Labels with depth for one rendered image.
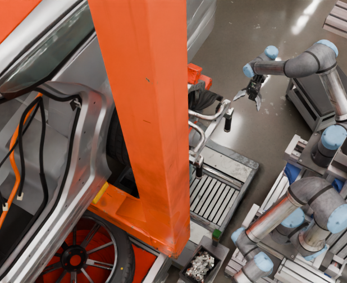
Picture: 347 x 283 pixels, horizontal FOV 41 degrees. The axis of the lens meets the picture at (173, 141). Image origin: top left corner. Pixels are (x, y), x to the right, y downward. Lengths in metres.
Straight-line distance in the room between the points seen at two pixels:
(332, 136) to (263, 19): 2.05
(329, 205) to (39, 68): 1.18
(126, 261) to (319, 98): 1.74
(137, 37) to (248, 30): 3.21
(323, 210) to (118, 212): 1.18
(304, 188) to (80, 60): 1.00
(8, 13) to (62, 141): 1.81
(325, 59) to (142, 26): 1.51
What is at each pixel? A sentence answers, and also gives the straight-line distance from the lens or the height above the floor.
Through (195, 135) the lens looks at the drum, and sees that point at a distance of 2.54.
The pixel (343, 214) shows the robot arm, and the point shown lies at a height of 1.46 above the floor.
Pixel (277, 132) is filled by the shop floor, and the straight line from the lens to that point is 3.65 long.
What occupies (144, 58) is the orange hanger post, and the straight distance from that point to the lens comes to 1.10.
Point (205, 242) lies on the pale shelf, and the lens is 2.78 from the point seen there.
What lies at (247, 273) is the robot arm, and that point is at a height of 1.25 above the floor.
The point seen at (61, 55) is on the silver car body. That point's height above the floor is 1.74.
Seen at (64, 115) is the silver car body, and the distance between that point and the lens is 2.41.
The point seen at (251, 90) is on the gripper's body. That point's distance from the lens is 2.68.
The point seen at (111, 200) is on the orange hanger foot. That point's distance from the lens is 2.66.
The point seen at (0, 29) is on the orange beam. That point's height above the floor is 2.64.
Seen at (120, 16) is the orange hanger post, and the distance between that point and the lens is 1.03.
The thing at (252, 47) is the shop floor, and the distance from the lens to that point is 4.10.
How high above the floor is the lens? 3.11
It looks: 61 degrees down
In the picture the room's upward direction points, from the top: 4 degrees counter-clockwise
